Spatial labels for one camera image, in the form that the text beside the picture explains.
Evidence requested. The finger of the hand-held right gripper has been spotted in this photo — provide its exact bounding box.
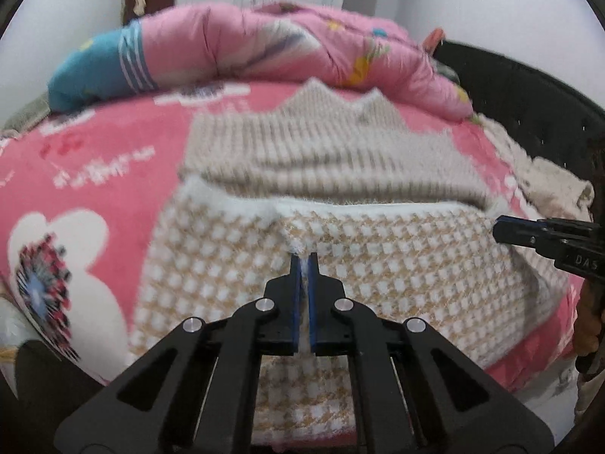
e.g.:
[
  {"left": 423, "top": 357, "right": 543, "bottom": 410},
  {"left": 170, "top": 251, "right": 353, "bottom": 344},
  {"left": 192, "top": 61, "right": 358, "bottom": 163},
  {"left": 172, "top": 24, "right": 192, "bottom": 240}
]
[{"left": 492, "top": 215, "right": 563, "bottom": 252}]

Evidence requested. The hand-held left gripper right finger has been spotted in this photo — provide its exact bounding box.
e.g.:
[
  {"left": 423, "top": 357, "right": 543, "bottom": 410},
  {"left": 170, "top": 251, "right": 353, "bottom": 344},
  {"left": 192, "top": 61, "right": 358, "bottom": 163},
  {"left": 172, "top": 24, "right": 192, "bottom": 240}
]
[{"left": 307, "top": 252, "right": 554, "bottom": 454}]

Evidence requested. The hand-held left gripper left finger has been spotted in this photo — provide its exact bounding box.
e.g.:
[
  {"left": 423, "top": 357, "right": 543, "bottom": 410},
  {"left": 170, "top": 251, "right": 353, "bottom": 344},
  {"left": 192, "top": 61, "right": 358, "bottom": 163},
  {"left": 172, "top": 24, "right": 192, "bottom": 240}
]
[{"left": 54, "top": 253, "right": 303, "bottom": 454}]

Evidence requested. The beige checked knit sweater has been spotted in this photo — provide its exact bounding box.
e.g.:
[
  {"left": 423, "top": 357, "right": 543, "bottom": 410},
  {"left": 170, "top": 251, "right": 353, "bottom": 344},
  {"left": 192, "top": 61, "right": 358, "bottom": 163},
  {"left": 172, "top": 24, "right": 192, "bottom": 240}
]
[{"left": 127, "top": 78, "right": 575, "bottom": 450}]

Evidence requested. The person's right hand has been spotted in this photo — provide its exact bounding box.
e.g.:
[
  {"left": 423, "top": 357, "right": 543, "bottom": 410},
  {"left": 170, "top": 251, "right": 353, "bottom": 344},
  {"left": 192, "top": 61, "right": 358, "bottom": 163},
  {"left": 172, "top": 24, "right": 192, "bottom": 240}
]
[{"left": 573, "top": 288, "right": 602, "bottom": 358}]

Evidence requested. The white fluffy cloth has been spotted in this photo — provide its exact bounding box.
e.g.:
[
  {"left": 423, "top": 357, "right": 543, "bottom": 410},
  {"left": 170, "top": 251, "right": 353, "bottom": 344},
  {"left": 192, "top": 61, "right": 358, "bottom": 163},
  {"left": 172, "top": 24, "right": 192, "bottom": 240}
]
[{"left": 473, "top": 113, "right": 594, "bottom": 223}]

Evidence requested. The black headboard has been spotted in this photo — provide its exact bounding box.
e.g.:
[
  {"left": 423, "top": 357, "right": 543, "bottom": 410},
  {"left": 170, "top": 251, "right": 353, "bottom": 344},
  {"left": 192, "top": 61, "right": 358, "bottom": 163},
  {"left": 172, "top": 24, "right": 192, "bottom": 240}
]
[{"left": 432, "top": 40, "right": 605, "bottom": 185}]

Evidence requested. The orange cloth item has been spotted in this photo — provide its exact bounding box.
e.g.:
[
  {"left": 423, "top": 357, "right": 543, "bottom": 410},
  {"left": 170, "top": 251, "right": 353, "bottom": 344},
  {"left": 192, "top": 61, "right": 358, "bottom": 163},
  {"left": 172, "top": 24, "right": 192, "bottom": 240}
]
[{"left": 422, "top": 27, "right": 445, "bottom": 53}]

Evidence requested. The pink printed bed sheet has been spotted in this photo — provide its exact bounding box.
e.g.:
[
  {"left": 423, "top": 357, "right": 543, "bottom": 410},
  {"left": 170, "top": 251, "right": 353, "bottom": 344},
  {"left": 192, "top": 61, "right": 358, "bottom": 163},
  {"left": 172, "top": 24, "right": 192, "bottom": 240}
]
[{"left": 0, "top": 73, "right": 587, "bottom": 393}]

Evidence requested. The pink printed quilt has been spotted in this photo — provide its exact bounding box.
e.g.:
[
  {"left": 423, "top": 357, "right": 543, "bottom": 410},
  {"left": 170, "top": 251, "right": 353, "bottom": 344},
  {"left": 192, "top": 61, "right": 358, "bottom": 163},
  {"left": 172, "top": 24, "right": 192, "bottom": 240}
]
[{"left": 47, "top": 2, "right": 473, "bottom": 121}]

